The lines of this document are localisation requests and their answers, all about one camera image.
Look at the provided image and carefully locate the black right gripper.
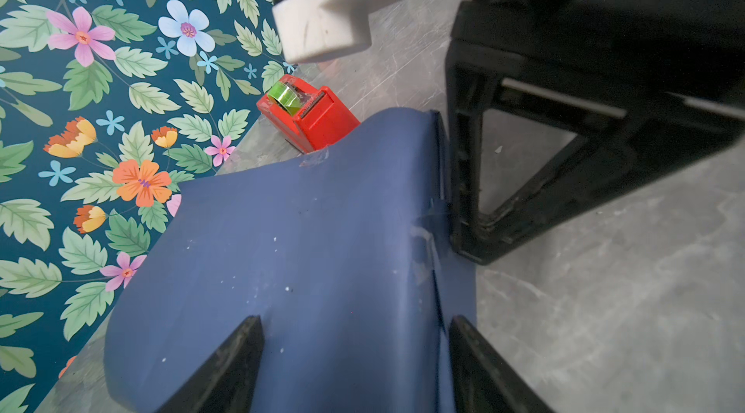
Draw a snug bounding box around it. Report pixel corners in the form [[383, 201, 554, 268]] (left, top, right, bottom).
[[445, 0, 744, 266]]

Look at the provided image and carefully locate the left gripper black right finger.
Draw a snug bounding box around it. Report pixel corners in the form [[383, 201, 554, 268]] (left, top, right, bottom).
[[449, 315, 554, 413]]

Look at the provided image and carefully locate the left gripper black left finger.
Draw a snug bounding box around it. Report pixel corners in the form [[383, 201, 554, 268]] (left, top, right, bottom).
[[159, 316, 265, 413]]

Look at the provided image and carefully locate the light blue wrapping paper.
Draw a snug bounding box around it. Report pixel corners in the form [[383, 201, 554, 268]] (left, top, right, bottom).
[[104, 108, 475, 412]]

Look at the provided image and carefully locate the red tape dispenser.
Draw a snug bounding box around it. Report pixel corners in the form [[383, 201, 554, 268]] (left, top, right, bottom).
[[257, 75, 360, 154]]

